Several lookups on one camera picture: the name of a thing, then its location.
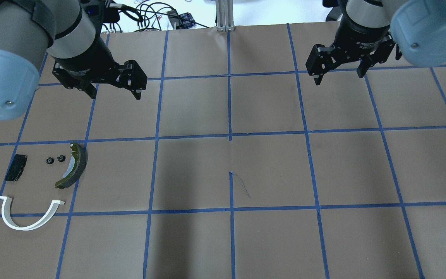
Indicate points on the aluminium frame post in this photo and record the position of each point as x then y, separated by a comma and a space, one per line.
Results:
224, 15

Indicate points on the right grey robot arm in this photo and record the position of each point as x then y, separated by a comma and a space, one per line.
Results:
418, 27

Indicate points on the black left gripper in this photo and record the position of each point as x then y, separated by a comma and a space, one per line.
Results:
86, 56

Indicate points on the black brake pad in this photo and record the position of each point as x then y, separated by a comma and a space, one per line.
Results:
16, 167

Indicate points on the olive green brake shoe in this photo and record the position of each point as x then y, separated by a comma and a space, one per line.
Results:
76, 166

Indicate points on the small black bearing gear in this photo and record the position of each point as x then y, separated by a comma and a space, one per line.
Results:
61, 158
50, 160

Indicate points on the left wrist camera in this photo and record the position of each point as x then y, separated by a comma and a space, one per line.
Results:
103, 11

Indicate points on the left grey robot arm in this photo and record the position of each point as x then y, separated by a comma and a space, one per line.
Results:
68, 31

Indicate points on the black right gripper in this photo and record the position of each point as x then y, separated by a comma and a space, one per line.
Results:
358, 40

